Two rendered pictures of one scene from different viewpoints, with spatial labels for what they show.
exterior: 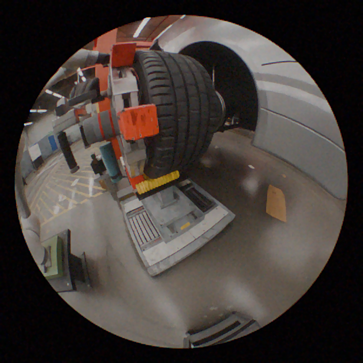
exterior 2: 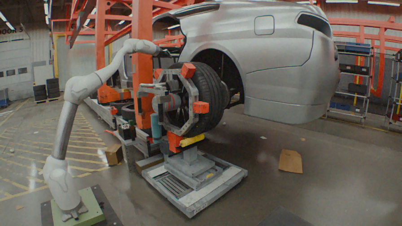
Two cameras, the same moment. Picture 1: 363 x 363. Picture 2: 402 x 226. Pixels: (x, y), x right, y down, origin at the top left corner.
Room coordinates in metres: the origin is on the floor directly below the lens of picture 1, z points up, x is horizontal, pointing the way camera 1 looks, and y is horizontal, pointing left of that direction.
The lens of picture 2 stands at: (-0.93, 0.34, 1.13)
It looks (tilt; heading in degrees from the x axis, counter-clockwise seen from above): 15 degrees down; 348
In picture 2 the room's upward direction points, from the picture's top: straight up
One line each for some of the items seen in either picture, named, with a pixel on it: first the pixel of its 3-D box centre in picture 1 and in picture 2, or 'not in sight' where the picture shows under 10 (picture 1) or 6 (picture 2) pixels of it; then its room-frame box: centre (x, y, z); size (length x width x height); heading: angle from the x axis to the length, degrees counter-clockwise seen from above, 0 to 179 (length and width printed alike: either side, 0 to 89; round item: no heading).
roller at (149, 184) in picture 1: (158, 180); (192, 139); (0.47, 0.13, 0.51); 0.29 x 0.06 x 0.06; 123
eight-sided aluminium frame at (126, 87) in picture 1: (120, 120); (173, 101); (0.52, 0.28, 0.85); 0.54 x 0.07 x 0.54; 33
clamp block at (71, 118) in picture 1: (65, 121); (163, 98); (0.26, 0.36, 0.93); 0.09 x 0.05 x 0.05; 123
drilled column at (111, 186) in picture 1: (110, 183); (128, 154); (0.86, 0.81, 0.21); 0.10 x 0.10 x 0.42; 33
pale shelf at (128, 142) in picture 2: (102, 167); (126, 136); (0.84, 0.79, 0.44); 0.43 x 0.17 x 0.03; 33
